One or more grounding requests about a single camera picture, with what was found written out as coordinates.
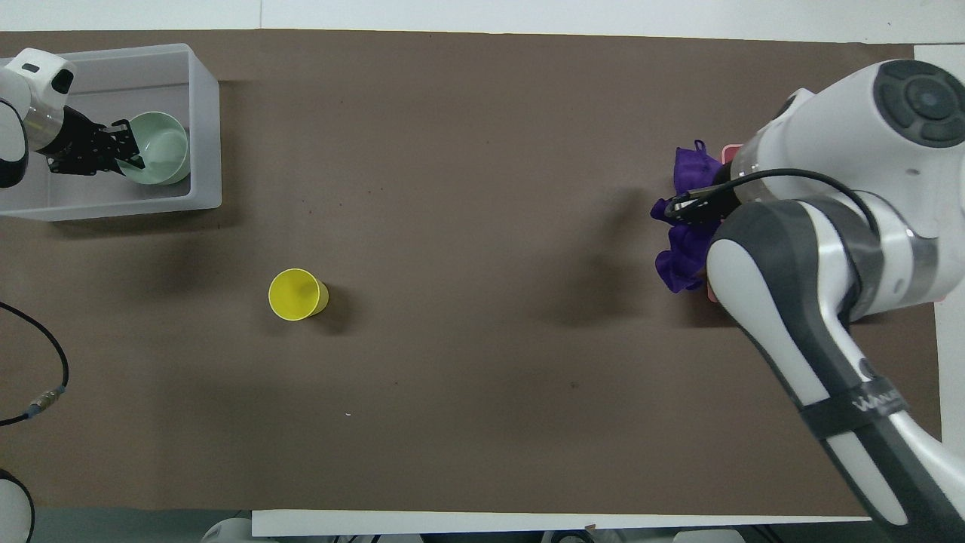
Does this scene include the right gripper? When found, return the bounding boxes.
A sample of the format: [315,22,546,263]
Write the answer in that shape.
[701,170,749,225]

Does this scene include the translucent white plastic box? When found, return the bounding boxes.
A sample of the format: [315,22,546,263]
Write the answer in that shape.
[0,43,223,222]

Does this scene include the black cable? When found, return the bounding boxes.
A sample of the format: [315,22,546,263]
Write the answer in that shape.
[724,167,881,236]
[0,300,71,428]

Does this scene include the pale green cup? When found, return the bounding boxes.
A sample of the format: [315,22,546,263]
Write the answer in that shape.
[117,112,191,186]

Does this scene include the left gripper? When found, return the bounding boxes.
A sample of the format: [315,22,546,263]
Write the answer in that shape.
[46,105,146,176]

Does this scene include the yellow cup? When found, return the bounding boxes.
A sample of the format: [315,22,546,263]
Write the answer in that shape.
[268,268,330,323]

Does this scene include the crumpled purple bag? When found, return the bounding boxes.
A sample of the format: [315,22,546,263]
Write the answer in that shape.
[651,140,726,294]

